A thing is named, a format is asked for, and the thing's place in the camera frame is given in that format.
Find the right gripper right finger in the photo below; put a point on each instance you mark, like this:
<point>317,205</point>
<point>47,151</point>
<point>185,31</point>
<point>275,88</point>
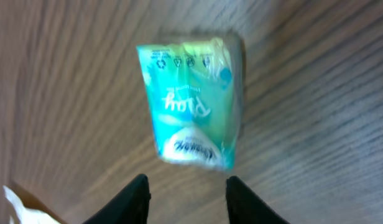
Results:
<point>246,207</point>

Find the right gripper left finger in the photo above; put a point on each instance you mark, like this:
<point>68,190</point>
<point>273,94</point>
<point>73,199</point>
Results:
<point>129,206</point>

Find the teal tissue pack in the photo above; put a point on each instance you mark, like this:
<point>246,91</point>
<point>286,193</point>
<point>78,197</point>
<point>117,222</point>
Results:
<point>194,92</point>

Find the beige snack pouch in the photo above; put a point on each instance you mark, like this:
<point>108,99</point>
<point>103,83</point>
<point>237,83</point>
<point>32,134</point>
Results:
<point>26,208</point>

